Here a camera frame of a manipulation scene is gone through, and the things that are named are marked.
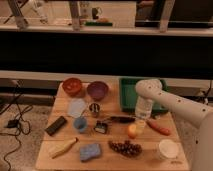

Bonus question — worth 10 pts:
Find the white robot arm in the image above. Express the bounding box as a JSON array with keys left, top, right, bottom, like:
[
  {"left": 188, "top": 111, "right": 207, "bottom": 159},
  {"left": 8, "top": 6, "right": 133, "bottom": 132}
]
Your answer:
[{"left": 135, "top": 79, "right": 213, "bottom": 171}]

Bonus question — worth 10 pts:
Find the white paper cup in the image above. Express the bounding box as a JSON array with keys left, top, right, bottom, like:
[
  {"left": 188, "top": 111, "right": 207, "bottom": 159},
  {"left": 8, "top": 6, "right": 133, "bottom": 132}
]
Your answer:
[{"left": 157, "top": 139, "right": 179, "bottom": 160}]

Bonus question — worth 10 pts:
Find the small metal cup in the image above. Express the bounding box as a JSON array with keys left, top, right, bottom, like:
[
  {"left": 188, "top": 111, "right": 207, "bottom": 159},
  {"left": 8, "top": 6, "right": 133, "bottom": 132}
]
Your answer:
[{"left": 89, "top": 103, "right": 100, "bottom": 117}]

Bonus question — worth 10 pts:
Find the blue cup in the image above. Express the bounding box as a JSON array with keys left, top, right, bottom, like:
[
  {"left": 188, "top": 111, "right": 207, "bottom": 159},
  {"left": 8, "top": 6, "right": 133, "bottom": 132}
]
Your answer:
[{"left": 73, "top": 117, "right": 87, "bottom": 133}]

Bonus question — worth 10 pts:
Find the dark eggplant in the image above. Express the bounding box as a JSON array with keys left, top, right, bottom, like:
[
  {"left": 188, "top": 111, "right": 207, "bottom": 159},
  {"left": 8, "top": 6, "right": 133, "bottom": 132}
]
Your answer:
[{"left": 107, "top": 116, "right": 135, "bottom": 123}]

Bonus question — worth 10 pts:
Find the orange carrot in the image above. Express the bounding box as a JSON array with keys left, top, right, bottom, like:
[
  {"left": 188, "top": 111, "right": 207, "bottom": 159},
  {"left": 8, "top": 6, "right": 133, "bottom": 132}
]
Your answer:
[{"left": 147, "top": 120, "right": 171, "bottom": 136}]

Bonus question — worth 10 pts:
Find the bunch of dark grapes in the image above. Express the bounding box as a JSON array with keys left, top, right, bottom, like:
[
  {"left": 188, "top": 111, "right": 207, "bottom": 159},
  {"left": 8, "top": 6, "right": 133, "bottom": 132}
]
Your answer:
[{"left": 108, "top": 140, "right": 142, "bottom": 157}]

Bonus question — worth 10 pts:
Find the black binder clip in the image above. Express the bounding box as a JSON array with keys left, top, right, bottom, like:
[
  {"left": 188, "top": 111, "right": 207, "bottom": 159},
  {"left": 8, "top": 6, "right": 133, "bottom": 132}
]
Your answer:
[{"left": 94, "top": 120, "right": 109, "bottom": 134}]

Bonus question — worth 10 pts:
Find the green plastic tray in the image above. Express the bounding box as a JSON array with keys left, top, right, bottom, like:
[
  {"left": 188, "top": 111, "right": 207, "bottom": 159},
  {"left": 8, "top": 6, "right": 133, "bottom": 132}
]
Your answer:
[{"left": 119, "top": 77, "right": 168, "bottom": 114}]

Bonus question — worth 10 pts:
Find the purple bowl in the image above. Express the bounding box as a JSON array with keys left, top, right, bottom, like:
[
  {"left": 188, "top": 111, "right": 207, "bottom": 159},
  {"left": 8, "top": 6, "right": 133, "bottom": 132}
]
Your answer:
[{"left": 87, "top": 81, "right": 109, "bottom": 101}]

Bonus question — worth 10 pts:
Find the blue sponge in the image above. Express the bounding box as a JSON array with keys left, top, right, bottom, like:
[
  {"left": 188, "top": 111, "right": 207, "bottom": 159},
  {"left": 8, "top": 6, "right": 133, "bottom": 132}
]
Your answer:
[{"left": 80, "top": 143, "right": 101, "bottom": 162}]

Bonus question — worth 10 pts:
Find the light blue plate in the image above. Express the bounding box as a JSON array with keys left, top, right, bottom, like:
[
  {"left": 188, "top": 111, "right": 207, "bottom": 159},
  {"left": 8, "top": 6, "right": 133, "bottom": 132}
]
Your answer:
[{"left": 68, "top": 98, "right": 87, "bottom": 118}]

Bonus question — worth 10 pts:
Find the red bowl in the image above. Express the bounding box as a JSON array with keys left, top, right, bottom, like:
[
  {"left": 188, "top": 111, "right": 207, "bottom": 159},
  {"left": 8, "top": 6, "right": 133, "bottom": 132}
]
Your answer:
[{"left": 62, "top": 78, "right": 82, "bottom": 96}]

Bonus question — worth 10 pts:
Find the yellow banana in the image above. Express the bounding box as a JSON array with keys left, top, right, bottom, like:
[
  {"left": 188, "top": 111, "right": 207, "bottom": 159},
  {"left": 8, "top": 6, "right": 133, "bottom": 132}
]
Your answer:
[{"left": 49, "top": 138, "right": 78, "bottom": 158}]

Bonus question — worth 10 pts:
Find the black rectangular block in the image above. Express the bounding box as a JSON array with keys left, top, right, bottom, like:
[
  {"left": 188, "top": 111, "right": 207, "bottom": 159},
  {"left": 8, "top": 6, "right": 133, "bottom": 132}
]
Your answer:
[{"left": 45, "top": 116, "right": 67, "bottom": 136}]

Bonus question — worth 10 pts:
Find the black power adapter cable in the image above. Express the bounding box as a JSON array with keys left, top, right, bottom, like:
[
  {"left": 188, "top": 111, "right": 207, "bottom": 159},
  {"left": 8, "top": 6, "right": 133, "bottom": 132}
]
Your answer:
[{"left": 0, "top": 81, "right": 34, "bottom": 171}]

